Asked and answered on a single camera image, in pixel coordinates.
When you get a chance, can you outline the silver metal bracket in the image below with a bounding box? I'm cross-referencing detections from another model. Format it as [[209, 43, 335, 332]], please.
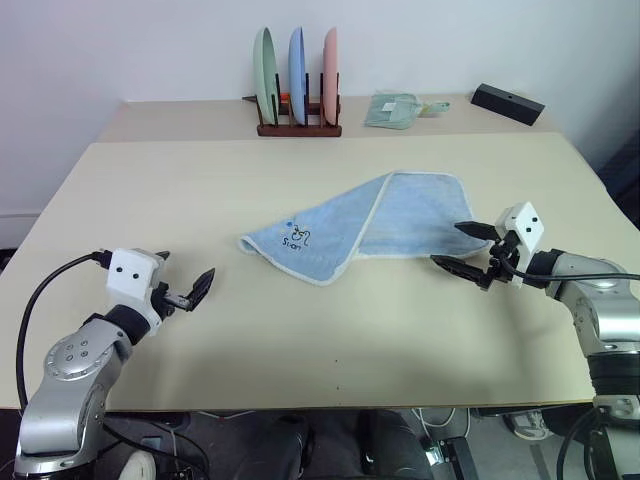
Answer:
[[423, 438, 474, 480]]

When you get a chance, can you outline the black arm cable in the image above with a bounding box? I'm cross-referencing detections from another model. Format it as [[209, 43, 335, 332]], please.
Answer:
[[14, 249, 112, 409], [499, 257, 640, 282]]

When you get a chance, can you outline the grey sneaker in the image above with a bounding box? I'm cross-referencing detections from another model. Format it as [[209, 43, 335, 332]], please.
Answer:
[[501, 407, 552, 442]]

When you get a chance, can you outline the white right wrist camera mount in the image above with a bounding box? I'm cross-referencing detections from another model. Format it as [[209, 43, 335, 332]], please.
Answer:
[[494, 201, 547, 290]]

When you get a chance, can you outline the folded green cloth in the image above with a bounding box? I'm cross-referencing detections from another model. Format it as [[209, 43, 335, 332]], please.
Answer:
[[363, 90, 424, 130]]

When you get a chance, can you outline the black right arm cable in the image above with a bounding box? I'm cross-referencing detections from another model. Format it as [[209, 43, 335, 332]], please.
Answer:
[[499, 257, 640, 282]]

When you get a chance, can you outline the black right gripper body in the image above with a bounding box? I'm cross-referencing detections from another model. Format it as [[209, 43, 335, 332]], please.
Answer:
[[478, 229, 522, 294]]

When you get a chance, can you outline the green plate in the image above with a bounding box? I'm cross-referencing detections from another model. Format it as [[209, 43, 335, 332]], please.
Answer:
[[251, 26, 280, 126]]

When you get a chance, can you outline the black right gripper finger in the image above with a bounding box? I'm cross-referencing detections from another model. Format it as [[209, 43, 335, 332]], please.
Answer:
[[454, 220, 502, 243], [430, 254, 489, 290]]

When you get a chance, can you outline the black rectangular box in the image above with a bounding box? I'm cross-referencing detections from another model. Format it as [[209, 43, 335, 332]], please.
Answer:
[[470, 82, 547, 127]]

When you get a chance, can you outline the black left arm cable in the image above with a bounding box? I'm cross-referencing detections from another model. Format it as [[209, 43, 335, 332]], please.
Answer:
[[14, 249, 112, 409]]

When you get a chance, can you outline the pink plate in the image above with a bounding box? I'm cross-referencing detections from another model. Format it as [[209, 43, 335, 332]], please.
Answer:
[[321, 26, 342, 126]]

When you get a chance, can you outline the dark wooden plate rack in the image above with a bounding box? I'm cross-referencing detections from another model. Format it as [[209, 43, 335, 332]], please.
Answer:
[[242, 72, 344, 138]]

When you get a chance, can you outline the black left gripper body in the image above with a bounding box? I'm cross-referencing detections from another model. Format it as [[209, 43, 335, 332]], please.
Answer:
[[149, 281, 195, 320]]

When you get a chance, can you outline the light blue towel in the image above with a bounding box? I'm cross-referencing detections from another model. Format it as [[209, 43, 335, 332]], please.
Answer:
[[238, 170, 494, 289]]

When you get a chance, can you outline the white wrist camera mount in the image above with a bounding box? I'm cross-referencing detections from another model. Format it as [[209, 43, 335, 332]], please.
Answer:
[[494, 201, 547, 290], [106, 248, 164, 337]]

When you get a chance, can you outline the white shoe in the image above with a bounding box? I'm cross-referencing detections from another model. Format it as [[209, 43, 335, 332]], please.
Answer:
[[121, 448, 157, 480]]

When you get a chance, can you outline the blue plate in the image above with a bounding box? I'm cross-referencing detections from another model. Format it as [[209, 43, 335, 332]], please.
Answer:
[[287, 26, 310, 124]]

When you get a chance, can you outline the dark rounded shape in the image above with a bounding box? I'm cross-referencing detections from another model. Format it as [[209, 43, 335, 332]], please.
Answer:
[[267, 412, 317, 480], [355, 409, 434, 480]]

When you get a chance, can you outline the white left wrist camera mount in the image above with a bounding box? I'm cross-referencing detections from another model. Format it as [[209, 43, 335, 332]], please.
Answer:
[[106, 248, 164, 337]]

